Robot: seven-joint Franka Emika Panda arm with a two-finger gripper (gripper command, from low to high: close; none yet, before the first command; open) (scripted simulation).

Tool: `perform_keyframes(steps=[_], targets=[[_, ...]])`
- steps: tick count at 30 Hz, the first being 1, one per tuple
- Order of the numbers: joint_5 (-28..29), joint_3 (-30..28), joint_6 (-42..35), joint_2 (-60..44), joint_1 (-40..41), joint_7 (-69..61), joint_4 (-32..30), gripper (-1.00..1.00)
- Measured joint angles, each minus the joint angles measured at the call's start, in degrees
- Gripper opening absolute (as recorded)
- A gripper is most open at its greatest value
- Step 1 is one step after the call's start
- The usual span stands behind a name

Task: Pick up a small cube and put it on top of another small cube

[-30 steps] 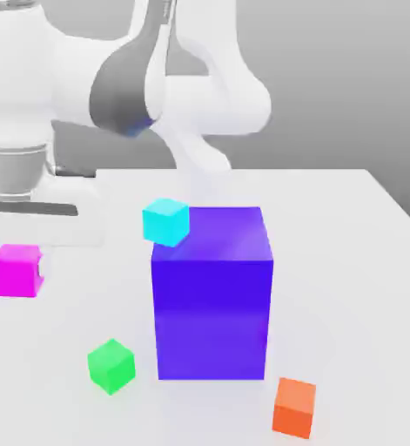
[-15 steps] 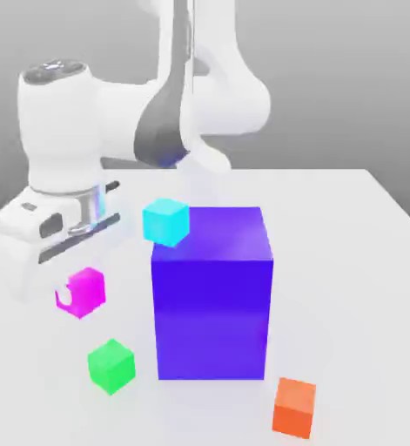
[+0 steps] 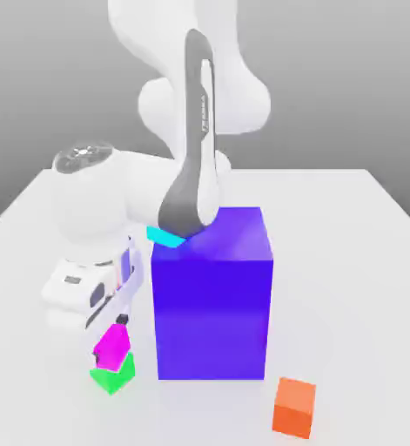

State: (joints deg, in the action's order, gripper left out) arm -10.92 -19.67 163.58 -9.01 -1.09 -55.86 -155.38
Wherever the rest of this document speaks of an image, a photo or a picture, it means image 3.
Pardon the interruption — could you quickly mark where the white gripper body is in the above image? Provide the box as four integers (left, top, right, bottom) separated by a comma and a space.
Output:
82, 243, 145, 344

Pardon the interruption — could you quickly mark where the small green cube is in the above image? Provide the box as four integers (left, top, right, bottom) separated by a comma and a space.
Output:
88, 351, 137, 397

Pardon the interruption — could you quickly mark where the small orange cube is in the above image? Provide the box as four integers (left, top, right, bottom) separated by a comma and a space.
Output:
272, 376, 318, 441

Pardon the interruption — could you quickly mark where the large blue box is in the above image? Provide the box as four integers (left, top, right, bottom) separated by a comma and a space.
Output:
151, 206, 274, 382

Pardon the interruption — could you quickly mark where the small magenta cube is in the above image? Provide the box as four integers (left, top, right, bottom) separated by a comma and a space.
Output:
92, 322, 132, 371

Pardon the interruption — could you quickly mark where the small cyan cube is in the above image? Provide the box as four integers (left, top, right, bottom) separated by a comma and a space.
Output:
145, 225, 188, 249

